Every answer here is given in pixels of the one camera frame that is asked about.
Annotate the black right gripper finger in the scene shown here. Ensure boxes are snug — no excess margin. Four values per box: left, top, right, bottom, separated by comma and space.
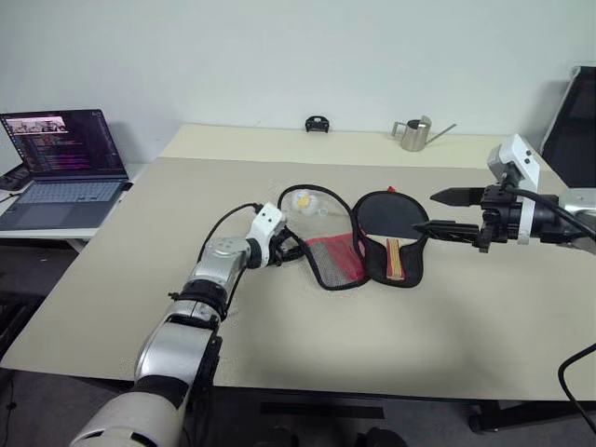
411, 220, 481, 242
428, 186, 486, 209

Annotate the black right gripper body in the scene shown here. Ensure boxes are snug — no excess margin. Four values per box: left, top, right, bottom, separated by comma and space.
474, 183, 523, 254

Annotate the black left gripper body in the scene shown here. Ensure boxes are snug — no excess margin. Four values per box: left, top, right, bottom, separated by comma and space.
266, 227, 291, 268

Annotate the black mesh paddle case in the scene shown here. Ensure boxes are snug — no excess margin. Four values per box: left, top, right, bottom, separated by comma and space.
278, 184, 430, 292

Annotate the black rubber table tennis paddle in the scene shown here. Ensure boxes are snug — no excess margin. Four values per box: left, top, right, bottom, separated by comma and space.
359, 191, 423, 283

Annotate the yellow and white ball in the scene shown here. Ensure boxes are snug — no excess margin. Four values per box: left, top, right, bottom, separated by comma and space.
291, 189, 323, 217

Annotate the steel watering can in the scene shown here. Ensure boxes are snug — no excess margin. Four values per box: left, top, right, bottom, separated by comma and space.
390, 115, 458, 154

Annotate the black mesh office chair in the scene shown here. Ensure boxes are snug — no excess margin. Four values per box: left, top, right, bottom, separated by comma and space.
541, 65, 596, 190

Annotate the black flat bar under table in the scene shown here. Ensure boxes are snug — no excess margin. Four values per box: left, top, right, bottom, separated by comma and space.
259, 401, 386, 421

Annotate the dark rounded shape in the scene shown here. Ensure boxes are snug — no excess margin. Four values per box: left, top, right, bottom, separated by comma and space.
357, 425, 402, 447

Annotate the open dark laptop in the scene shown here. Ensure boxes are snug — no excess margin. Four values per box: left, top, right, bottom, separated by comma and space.
0, 109, 132, 232

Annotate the black device beside laptop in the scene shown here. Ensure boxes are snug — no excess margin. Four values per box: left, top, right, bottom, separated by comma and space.
0, 163, 28, 192

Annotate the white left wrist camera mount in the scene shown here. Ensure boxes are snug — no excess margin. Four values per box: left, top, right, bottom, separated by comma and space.
250, 201, 288, 270

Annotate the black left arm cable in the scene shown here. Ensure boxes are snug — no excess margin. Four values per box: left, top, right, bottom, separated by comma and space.
196, 201, 262, 263

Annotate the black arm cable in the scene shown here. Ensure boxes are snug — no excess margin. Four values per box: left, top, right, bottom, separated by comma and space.
196, 201, 262, 263
501, 174, 596, 437

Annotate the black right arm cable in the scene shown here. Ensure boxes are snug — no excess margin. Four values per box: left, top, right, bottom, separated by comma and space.
501, 174, 596, 437

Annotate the black table frame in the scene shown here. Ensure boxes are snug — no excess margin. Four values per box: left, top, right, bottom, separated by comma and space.
0, 366, 596, 435

